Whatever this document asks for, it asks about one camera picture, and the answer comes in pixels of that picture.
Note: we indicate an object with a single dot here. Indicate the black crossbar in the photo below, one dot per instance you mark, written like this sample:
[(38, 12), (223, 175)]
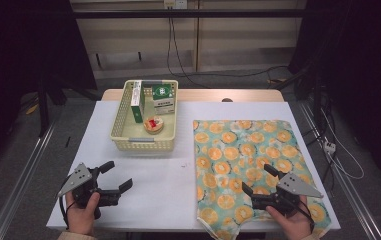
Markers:
[(211, 13)]

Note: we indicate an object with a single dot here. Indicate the aluminium rail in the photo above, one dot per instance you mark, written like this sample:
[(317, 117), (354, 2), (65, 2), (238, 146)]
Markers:
[(23, 180), (348, 186)]

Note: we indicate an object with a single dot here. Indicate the cream plastic basket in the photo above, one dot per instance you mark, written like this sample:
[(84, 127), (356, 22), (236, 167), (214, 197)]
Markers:
[(134, 129)]

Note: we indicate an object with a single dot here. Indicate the person's left hand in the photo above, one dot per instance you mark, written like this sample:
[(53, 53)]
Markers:
[(81, 218)]

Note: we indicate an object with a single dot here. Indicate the white wall socket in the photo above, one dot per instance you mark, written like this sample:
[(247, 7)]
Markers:
[(179, 4)]

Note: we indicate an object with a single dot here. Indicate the wooden post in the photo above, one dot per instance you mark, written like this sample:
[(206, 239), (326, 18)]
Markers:
[(197, 40)]

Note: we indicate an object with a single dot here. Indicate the orange slice print bag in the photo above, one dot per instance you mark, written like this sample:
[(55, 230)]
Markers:
[(231, 153)]

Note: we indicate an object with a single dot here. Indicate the round tin with red label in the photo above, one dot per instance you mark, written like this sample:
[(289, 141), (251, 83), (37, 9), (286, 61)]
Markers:
[(154, 125)]

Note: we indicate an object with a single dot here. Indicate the black metal stand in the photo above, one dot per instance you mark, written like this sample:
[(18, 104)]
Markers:
[(317, 100), (43, 113)]

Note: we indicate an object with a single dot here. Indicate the wide green white carton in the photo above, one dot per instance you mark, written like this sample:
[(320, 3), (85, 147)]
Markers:
[(163, 103)]

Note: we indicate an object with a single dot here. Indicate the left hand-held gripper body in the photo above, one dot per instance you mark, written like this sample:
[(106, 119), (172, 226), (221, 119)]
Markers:
[(79, 180)]

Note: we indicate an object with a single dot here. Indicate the white power strip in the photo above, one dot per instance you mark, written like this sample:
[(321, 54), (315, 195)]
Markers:
[(329, 146)]

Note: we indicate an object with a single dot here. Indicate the yellow tape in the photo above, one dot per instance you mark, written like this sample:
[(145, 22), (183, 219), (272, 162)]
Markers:
[(32, 109)]

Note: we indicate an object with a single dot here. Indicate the black curtain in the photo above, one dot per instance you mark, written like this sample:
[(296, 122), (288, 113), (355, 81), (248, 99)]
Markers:
[(371, 66), (18, 50)]

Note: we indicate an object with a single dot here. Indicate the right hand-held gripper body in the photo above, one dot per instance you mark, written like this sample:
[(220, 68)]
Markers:
[(288, 190)]

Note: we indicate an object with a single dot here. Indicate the person's right hand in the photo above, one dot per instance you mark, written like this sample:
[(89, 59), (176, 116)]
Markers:
[(293, 225)]

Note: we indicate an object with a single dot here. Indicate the narrow green white carton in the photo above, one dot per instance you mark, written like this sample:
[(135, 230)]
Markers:
[(137, 100)]

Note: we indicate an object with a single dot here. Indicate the small black stick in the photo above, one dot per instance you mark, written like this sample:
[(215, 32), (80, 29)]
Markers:
[(68, 141)]

